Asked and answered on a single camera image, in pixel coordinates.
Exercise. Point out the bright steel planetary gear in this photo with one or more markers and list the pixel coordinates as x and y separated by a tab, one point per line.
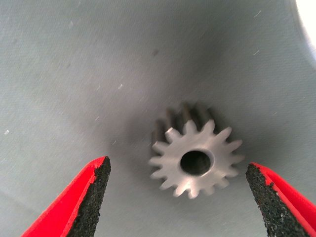
172	153

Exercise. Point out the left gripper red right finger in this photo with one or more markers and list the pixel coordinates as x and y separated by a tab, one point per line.
284	205

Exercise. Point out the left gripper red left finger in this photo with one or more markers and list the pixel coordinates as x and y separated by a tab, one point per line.
81	197

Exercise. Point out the dark grey table cloth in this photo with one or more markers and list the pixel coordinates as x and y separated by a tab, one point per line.
74	61

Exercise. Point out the round metal carrier plate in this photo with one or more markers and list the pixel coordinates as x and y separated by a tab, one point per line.
311	14

